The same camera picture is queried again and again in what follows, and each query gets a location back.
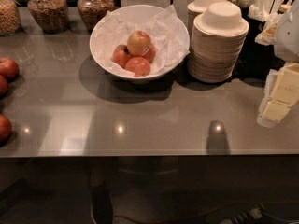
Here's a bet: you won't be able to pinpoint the left glass cereal jar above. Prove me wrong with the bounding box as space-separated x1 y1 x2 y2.
0 0 21 36

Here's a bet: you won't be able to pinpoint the middle red apple on table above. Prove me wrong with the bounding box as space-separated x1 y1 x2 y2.
0 76 8 97

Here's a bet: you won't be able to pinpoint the middle glass cereal jar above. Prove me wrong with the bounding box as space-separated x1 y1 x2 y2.
27 0 69 34

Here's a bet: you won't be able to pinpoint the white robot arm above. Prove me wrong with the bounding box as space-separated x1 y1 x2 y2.
257 0 299 128

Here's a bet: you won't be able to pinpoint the left apple in bowl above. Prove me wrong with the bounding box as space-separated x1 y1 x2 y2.
111 44 132 68

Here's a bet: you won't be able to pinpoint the front stack paper bowls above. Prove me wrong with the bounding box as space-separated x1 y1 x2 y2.
187 1 249 83

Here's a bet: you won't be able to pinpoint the lower red apple on table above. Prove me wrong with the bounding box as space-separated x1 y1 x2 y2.
0 115 12 144

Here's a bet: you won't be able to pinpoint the right apple in bowl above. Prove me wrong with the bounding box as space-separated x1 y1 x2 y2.
144 44 156 63

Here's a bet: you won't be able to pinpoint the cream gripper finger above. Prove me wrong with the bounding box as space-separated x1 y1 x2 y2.
257 69 278 128
263 63 299 122

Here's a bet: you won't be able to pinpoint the rear stack paper bowls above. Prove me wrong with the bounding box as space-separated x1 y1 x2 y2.
187 0 225 35

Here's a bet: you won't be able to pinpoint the white paper bowl liner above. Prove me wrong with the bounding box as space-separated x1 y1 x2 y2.
92 4 190 78

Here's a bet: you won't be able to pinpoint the right glass cereal jar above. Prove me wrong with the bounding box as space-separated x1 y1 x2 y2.
77 0 115 31

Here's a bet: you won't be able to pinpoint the white ceramic bowl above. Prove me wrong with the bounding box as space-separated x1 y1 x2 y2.
89 4 191 82

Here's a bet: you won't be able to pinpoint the glass cereal jar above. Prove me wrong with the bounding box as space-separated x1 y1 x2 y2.
27 0 69 34
0 0 21 36
77 0 115 31

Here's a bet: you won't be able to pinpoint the red apple on table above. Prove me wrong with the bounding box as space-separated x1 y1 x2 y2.
0 76 8 97
0 57 20 82
0 115 12 144

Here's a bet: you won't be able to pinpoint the black cutlery holder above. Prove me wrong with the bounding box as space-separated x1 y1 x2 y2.
233 8 285 80

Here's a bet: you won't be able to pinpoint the stack paper bowls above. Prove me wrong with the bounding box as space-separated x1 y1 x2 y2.
187 0 225 35
187 1 249 83

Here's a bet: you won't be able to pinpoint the upper red apple on table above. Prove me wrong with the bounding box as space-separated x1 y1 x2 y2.
0 57 20 82

